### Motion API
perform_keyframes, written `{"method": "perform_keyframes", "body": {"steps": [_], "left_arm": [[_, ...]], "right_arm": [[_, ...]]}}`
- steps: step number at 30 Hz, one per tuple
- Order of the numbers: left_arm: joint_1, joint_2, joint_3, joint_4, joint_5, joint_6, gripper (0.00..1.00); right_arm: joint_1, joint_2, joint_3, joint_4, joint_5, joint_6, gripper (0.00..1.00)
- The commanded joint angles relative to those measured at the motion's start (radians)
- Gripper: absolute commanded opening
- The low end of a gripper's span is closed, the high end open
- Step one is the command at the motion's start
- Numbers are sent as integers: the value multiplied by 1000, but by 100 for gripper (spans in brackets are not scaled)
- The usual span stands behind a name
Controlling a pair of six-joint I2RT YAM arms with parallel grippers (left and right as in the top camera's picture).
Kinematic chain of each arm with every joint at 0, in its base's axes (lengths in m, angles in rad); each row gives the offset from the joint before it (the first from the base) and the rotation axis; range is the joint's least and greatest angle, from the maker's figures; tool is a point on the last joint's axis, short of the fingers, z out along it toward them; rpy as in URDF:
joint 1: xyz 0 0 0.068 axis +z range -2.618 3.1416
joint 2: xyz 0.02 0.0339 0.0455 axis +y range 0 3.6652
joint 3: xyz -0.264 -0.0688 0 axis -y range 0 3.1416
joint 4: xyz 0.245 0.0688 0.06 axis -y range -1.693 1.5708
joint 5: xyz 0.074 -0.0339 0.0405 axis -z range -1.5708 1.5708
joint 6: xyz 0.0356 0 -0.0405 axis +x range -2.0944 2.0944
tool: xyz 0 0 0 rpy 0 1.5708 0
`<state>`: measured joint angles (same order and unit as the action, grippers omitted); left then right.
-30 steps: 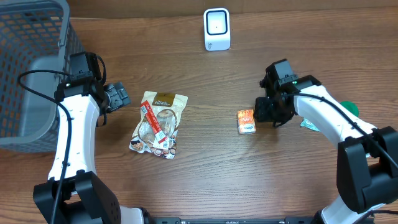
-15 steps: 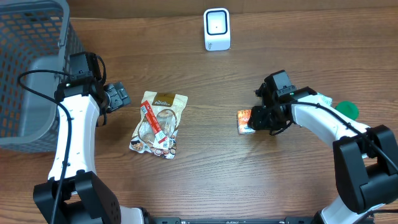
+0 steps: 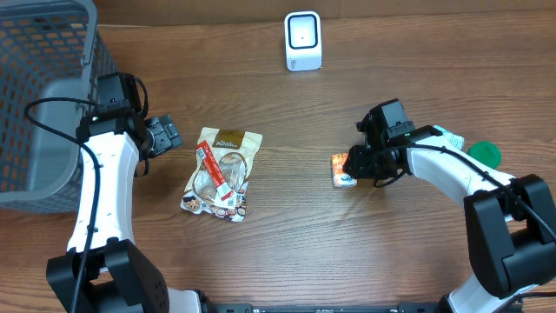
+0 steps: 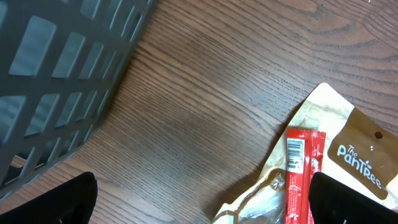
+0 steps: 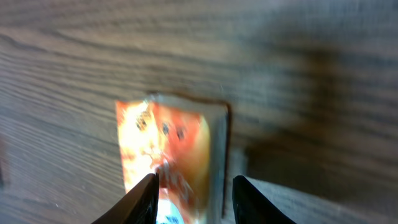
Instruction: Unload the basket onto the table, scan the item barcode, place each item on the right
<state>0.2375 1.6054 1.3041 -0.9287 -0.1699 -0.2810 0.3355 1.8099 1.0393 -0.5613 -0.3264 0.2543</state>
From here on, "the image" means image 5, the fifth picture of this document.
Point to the orange juice carton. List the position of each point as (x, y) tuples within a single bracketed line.
[(184, 142)]

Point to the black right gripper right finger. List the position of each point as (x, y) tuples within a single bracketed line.
[(252, 207)]

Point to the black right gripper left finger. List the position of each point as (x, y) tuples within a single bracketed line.
[(138, 206)]

